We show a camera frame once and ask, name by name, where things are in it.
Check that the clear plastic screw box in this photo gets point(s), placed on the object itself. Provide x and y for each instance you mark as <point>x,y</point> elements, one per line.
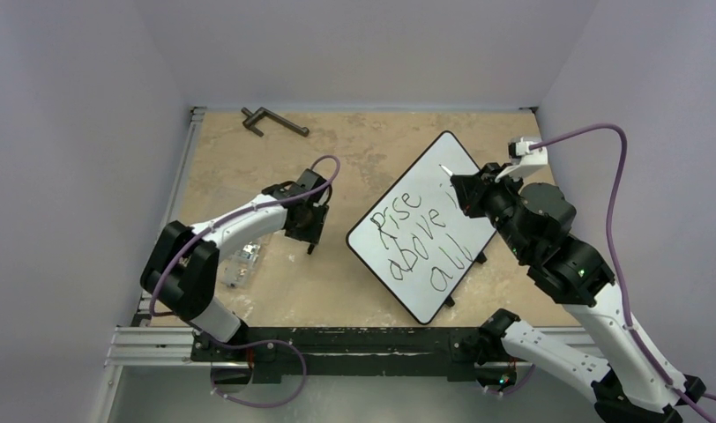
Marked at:
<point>237,269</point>

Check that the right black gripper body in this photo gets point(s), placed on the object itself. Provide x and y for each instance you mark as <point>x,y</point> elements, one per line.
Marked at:
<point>472,195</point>

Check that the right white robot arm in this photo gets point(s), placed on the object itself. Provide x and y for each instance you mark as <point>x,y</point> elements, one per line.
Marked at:
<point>630,381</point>

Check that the white whiteboard black frame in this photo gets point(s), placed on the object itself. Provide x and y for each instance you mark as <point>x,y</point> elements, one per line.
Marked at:
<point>415,240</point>

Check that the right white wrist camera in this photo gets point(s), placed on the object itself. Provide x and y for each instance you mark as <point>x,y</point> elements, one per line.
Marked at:
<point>526,158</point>

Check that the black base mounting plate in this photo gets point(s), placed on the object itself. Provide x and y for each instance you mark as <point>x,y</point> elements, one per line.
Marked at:
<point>267,354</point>

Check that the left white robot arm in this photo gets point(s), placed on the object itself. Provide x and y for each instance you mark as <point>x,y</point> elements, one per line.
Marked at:
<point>182,270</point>

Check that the silver whiteboard marker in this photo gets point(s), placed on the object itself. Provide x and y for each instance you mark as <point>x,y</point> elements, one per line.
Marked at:
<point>446,170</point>

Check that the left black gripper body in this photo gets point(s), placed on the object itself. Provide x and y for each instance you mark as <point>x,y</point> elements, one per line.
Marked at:
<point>309,230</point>

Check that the dark metal clamp handle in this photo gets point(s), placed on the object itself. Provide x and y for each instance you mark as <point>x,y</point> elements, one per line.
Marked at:
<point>252,118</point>

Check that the aluminium rail frame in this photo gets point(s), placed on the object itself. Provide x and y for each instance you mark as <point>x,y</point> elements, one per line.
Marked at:
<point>145,345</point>

